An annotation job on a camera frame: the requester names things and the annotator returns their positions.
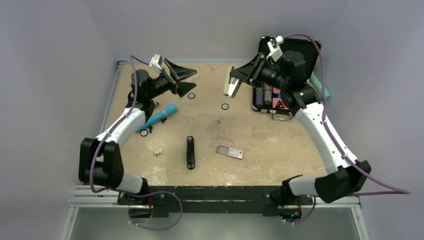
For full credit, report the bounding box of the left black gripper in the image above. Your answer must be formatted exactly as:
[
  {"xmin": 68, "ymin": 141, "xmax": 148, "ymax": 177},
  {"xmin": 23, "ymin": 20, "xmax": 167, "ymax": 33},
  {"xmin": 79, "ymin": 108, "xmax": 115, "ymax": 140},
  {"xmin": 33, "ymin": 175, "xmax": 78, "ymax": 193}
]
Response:
[{"xmin": 146, "ymin": 59, "xmax": 197, "ymax": 100}]

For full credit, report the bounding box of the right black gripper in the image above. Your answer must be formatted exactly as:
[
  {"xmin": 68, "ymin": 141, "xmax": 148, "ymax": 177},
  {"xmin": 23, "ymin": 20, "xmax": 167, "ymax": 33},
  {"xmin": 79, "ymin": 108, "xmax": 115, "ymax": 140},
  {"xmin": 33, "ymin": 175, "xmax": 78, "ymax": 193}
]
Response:
[{"xmin": 231, "ymin": 52, "xmax": 289, "ymax": 91}]

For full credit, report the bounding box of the beige green stapler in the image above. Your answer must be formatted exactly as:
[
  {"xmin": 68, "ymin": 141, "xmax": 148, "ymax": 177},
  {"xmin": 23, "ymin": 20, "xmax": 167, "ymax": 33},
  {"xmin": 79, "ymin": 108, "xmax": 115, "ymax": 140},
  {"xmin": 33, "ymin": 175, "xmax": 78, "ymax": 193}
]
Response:
[{"xmin": 223, "ymin": 66, "xmax": 242, "ymax": 98}]

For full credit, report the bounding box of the black stapler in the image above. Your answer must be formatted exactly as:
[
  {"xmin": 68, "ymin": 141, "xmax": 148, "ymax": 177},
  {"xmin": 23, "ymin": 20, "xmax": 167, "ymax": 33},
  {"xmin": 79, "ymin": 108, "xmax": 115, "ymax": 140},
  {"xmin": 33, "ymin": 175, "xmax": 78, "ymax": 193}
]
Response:
[{"xmin": 186, "ymin": 136, "xmax": 196, "ymax": 170}]

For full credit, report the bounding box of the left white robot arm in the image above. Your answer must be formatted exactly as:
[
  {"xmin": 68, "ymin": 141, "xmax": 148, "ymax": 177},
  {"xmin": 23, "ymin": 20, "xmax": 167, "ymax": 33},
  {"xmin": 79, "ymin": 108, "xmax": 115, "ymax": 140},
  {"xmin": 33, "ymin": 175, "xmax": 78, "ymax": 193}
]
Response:
[{"xmin": 78, "ymin": 54, "xmax": 197, "ymax": 205}]

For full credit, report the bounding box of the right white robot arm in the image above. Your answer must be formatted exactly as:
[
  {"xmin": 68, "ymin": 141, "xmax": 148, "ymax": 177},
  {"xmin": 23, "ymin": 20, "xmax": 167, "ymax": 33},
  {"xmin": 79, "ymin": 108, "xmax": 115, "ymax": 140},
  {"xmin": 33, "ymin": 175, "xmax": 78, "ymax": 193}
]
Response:
[{"xmin": 228, "ymin": 50, "xmax": 371, "ymax": 204}]

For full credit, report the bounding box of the blue cylindrical bottle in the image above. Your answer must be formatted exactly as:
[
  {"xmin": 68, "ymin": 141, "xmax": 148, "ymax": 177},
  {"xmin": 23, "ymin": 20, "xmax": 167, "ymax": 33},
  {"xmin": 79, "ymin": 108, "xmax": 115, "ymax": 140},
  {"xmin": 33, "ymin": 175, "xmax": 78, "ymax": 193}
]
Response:
[{"xmin": 135, "ymin": 103, "xmax": 178, "ymax": 133}]

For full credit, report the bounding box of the black poker chip case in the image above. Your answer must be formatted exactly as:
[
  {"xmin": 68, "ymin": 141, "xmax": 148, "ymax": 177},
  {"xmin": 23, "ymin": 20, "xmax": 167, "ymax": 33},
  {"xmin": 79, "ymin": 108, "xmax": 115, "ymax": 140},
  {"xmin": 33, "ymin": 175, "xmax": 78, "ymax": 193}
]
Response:
[{"xmin": 248, "ymin": 36, "xmax": 321, "ymax": 118}]

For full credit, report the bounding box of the cream chess knight piece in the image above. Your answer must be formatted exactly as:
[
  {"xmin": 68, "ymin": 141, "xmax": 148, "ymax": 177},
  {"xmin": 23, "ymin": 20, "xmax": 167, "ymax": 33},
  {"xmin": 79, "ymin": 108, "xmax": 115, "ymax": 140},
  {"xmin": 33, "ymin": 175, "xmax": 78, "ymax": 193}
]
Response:
[{"xmin": 153, "ymin": 149, "xmax": 163, "ymax": 156}]

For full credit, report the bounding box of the red white staple box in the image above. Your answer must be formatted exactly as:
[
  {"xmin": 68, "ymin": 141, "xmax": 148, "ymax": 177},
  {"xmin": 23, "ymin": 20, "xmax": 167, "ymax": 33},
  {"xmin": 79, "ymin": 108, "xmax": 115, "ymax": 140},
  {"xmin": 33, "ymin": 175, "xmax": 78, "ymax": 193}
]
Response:
[{"xmin": 215, "ymin": 145, "xmax": 244, "ymax": 160}]

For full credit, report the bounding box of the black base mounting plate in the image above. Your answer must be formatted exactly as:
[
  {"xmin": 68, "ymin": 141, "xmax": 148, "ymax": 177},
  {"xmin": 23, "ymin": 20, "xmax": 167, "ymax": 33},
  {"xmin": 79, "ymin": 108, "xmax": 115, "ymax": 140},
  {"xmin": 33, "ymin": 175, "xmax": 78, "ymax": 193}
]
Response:
[{"xmin": 117, "ymin": 185, "xmax": 313, "ymax": 218}]

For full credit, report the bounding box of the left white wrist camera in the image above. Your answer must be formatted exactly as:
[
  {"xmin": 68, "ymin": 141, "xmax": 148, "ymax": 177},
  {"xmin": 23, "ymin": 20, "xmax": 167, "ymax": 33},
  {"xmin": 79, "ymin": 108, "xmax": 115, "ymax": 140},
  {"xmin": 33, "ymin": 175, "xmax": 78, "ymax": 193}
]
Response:
[{"xmin": 149, "ymin": 54, "xmax": 163, "ymax": 72}]

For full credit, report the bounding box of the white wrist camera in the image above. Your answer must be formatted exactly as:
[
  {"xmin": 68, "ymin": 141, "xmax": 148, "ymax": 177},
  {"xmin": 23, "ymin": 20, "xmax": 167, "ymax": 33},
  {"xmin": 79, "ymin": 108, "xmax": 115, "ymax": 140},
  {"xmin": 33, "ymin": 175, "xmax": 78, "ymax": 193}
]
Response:
[
  {"xmin": 149, "ymin": 54, "xmax": 163, "ymax": 72},
  {"xmin": 266, "ymin": 35, "xmax": 284, "ymax": 62}
]

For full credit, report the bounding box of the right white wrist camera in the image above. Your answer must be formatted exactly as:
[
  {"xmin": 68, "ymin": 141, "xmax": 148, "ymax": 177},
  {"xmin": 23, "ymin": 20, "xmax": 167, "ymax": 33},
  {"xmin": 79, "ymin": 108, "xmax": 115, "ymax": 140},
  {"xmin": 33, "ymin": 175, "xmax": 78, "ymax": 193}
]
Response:
[{"xmin": 266, "ymin": 35, "xmax": 284, "ymax": 62}]

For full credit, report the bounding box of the teal cylindrical handle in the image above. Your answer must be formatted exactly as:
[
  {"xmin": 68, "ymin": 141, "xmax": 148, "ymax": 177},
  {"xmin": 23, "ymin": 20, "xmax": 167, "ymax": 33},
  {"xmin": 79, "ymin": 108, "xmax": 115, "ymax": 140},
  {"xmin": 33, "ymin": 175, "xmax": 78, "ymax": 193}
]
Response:
[{"xmin": 309, "ymin": 72, "xmax": 331, "ymax": 100}]

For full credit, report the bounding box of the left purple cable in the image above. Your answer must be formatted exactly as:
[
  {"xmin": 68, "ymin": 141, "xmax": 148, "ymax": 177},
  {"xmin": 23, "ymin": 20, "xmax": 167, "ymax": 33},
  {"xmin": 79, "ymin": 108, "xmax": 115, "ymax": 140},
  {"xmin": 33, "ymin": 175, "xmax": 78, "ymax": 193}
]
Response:
[{"xmin": 89, "ymin": 54, "xmax": 184, "ymax": 232}]

